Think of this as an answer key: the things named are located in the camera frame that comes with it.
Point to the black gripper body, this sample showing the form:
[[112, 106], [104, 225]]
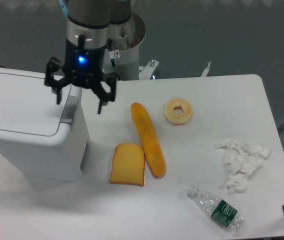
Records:
[[83, 67]]

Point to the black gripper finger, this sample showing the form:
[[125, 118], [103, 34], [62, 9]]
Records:
[[104, 97], [53, 66]]

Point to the white trash can lid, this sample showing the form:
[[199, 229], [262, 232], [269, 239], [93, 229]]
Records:
[[27, 106]]

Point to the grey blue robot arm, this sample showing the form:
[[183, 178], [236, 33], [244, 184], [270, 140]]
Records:
[[87, 40]]

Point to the white trash can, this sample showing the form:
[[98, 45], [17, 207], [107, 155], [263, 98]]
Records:
[[58, 157]]

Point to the toast bread slice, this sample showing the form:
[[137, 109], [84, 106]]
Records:
[[128, 165]]

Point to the long orange baguette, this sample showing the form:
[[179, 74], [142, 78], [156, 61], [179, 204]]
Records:
[[149, 140]]

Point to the pale glazed donut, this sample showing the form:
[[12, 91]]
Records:
[[178, 111]]

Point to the crumpled white tissue paper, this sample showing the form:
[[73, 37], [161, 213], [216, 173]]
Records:
[[241, 162]]

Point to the clear plastic water bottle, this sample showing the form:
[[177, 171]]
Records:
[[219, 210]]

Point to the white metal table frame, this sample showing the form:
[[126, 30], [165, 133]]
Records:
[[144, 72]]

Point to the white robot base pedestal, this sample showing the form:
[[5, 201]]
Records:
[[126, 38]]

